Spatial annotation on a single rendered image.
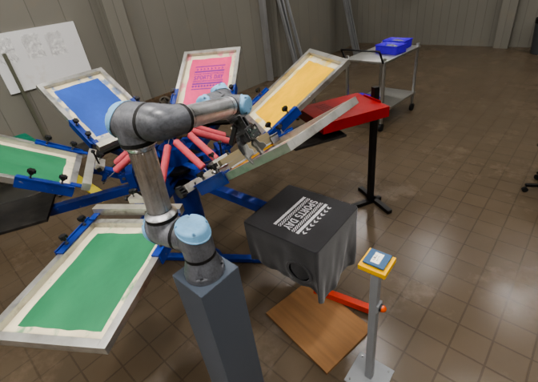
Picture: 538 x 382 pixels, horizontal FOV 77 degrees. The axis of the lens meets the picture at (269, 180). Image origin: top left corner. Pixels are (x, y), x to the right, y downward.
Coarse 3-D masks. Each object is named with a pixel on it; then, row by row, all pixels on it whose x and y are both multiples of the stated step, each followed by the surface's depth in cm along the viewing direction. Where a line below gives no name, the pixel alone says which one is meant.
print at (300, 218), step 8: (304, 200) 203; (312, 200) 202; (296, 208) 197; (304, 208) 196; (312, 208) 195; (320, 208) 194; (328, 208) 193; (280, 216) 192; (288, 216) 191; (296, 216) 190; (304, 216) 190; (312, 216) 189; (320, 216) 188; (280, 224) 186; (288, 224) 185; (296, 224) 184; (304, 224) 184; (312, 224) 183; (296, 232) 179; (304, 232) 178
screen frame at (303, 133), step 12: (336, 108) 159; (348, 108) 163; (312, 120) 188; (324, 120) 149; (288, 132) 205; (300, 132) 142; (312, 132) 143; (276, 144) 215; (288, 144) 132; (264, 156) 144; (276, 156) 139; (240, 168) 159; (252, 168) 153
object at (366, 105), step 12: (348, 96) 305; (360, 96) 302; (312, 108) 290; (324, 108) 286; (360, 108) 277; (372, 108) 274; (384, 108) 273; (336, 120) 262; (348, 120) 266; (360, 120) 270; (372, 120) 274; (324, 132) 263
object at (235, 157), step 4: (260, 136) 203; (264, 136) 205; (268, 136) 207; (260, 140) 202; (264, 140) 204; (268, 140) 206; (248, 144) 196; (252, 148) 197; (232, 152) 189; (236, 152) 190; (240, 152) 191; (228, 156) 186; (232, 156) 187; (236, 156) 189; (240, 156) 191; (244, 156) 192; (220, 160) 182; (224, 160) 184; (228, 160) 185; (232, 160) 187; (236, 160) 188; (240, 160) 190; (220, 164) 183; (228, 164) 184; (232, 164) 186
